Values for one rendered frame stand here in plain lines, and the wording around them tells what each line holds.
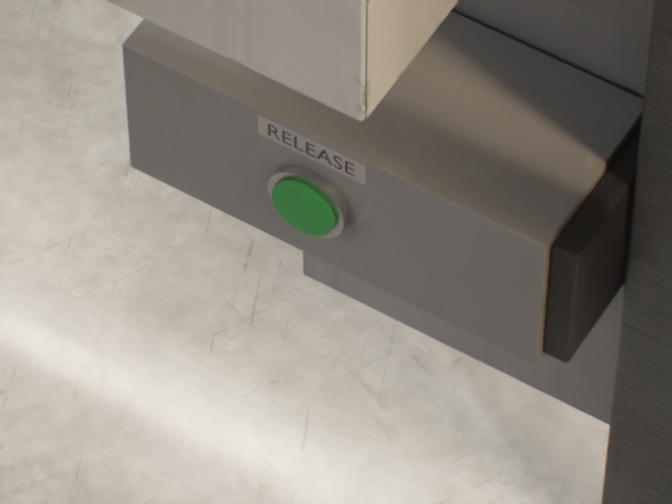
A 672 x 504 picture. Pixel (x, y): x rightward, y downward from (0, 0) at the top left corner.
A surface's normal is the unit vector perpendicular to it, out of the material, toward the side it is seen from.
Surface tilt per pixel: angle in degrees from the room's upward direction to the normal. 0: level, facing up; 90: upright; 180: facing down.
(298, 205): 90
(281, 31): 90
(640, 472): 90
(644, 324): 90
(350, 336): 0
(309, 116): 0
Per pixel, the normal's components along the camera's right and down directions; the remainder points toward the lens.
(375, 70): 0.85, 0.42
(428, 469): 0.00, -0.60
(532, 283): -0.52, 0.68
